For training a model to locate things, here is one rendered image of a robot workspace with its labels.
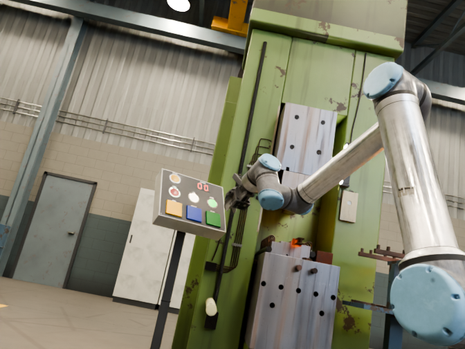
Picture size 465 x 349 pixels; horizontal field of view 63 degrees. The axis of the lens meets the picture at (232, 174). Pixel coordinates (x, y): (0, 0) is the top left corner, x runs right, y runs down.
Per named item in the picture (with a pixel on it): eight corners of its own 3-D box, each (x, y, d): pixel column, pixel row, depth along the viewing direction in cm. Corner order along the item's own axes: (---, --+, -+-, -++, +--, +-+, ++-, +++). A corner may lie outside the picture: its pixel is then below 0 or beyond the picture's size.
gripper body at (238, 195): (228, 207, 163) (243, 192, 155) (228, 192, 169) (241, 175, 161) (243, 212, 166) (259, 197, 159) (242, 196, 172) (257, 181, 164)
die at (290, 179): (317, 194, 203) (320, 177, 205) (281, 187, 203) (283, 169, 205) (299, 208, 243) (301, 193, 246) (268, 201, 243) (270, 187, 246)
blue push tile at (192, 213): (202, 221, 175) (201, 208, 180) (187, 218, 172) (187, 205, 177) (200, 224, 176) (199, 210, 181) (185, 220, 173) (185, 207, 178)
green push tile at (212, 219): (221, 227, 179) (220, 213, 184) (206, 223, 176) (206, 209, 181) (219, 229, 180) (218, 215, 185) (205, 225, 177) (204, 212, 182)
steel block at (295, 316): (329, 363, 176) (340, 266, 188) (248, 347, 176) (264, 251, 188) (301, 343, 230) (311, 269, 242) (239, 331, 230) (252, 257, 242)
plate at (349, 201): (355, 222, 213) (358, 193, 217) (339, 219, 212) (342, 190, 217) (353, 223, 214) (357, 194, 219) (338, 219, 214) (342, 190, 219)
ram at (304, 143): (344, 182, 206) (352, 115, 216) (274, 168, 205) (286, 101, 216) (322, 197, 246) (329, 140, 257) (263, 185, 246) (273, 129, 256)
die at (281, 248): (308, 261, 194) (311, 244, 196) (270, 253, 193) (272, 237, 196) (290, 264, 234) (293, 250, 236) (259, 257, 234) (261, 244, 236)
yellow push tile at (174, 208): (181, 216, 171) (182, 203, 176) (166, 212, 168) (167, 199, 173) (179, 218, 172) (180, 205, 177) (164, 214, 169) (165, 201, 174)
